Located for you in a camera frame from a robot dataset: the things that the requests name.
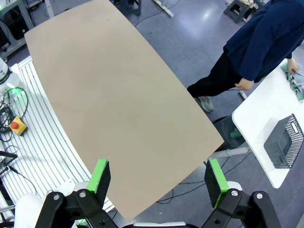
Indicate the white slotted base plate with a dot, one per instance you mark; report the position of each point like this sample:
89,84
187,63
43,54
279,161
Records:
40,147

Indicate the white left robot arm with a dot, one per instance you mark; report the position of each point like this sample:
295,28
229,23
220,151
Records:
6,71

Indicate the person's right hand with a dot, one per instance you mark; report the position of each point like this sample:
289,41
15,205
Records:
245,84

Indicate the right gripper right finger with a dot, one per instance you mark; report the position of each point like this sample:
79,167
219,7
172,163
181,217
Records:
215,183

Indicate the grey metal equipment frame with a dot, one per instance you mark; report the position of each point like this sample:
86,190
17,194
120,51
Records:
14,23

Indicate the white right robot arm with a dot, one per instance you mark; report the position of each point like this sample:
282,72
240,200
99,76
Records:
26,209

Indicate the green towel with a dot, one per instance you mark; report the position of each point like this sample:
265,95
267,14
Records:
287,75

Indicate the grey plastic stool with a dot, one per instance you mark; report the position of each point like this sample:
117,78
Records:
237,9

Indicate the person in navy jacket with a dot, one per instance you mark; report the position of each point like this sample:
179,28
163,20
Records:
256,42

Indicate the white desk foot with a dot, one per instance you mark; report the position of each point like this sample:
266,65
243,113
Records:
164,7

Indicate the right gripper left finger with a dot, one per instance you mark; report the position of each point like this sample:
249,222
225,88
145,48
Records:
99,180

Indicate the black perforated basket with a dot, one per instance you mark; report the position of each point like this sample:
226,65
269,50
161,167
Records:
283,143

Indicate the white power strip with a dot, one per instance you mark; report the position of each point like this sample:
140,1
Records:
242,95

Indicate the white table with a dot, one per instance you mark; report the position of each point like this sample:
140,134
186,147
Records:
256,123

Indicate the person's left hand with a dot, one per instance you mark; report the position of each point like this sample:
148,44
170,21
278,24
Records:
292,65

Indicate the yellow emergency stop box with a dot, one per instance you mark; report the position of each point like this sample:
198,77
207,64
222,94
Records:
17,126

